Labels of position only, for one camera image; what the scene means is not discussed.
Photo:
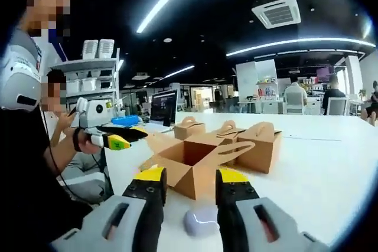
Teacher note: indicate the ceiling air conditioner unit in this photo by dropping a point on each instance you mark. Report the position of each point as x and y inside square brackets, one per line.
[277, 13]

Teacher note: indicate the green potted plant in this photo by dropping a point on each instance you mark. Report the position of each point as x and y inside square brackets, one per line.
[362, 94]

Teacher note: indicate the stack of white bins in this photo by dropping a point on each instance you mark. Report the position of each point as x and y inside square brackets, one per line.
[90, 49]
[106, 47]

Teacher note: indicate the pale purple rounded item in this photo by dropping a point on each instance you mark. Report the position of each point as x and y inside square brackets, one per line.
[200, 222]

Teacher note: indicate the display shelf with bottles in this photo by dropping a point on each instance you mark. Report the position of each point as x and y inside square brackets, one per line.
[267, 89]

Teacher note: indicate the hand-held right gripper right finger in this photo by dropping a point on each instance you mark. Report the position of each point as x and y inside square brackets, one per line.
[265, 225]

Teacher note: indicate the purple wall screen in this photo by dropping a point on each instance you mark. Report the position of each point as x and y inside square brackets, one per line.
[325, 74]

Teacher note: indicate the blue tray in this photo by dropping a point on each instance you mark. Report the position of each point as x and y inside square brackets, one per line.
[125, 120]

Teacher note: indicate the person's black clothing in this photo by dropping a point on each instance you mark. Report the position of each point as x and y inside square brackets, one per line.
[23, 190]

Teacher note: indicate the silver laptop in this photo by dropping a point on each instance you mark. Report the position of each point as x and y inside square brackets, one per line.
[164, 107]

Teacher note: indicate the white chest-worn device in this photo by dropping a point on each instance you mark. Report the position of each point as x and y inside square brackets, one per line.
[17, 81]

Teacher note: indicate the short ceiling light strip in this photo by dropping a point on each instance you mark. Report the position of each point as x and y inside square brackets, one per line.
[178, 72]

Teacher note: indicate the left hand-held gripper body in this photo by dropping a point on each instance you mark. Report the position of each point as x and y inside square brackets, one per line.
[99, 113]

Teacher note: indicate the white storage bin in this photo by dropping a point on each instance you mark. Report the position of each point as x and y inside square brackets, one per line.
[89, 84]
[74, 85]

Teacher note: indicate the white shelf rack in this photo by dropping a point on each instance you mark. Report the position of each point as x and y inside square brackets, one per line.
[88, 63]

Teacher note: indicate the person's left hand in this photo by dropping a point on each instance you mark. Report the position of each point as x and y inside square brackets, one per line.
[87, 145]

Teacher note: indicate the small black upright object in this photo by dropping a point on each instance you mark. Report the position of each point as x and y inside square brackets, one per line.
[166, 121]

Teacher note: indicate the curved ceiling light strip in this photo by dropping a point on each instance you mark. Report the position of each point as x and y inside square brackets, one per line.
[165, 0]
[295, 41]

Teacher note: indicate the white mesh office chair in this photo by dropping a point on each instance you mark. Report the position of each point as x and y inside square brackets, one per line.
[295, 103]
[337, 106]

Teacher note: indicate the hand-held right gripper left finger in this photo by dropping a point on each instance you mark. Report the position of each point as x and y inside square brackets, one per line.
[118, 225]

